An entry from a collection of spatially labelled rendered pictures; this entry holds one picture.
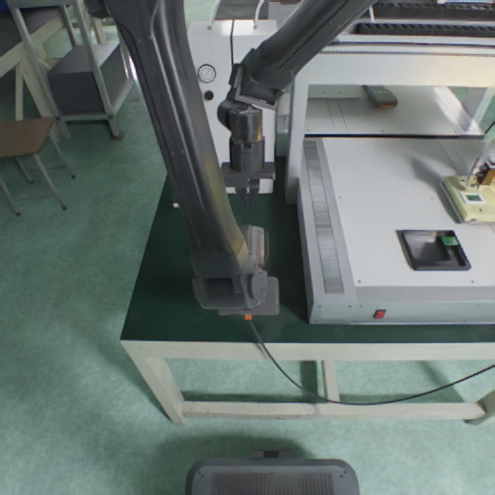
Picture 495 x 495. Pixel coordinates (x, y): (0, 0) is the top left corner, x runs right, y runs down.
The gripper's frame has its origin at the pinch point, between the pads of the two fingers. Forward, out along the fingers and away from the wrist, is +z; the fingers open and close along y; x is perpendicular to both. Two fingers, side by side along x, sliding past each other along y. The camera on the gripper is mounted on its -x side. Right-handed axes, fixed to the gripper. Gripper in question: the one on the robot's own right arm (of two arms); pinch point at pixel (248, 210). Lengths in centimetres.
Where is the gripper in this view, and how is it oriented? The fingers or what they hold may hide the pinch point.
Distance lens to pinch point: 71.5
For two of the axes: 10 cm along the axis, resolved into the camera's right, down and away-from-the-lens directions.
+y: -10.0, 0.0, 0.2
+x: -0.2, 5.5, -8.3
